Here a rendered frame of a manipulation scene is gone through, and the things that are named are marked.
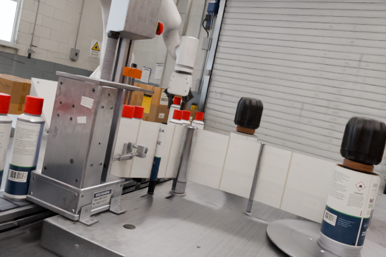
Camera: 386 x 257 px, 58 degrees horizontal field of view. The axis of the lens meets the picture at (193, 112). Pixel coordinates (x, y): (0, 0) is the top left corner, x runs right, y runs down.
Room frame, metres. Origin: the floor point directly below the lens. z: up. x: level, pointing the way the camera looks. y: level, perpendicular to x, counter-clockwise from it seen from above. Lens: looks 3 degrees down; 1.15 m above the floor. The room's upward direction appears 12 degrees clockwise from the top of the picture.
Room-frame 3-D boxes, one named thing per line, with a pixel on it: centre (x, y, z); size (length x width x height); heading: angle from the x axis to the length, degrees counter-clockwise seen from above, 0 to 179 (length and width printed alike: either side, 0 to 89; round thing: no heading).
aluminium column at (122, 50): (1.16, 0.27, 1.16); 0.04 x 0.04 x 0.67; 66
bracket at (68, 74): (0.71, 0.20, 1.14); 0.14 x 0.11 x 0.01; 156
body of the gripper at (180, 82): (1.59, 0.08, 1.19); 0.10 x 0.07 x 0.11; 66
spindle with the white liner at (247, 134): (1.10, -0.17, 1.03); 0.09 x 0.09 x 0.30
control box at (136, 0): (1.07, 0.24, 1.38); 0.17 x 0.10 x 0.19; 31
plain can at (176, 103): (1.59, 0.08, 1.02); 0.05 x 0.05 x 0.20
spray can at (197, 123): (1.46, -0.03, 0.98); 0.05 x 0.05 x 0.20
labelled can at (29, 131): (0.69, 0.31, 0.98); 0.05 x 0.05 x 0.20
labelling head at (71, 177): (0.71, 0.20, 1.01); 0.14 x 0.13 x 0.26; 156
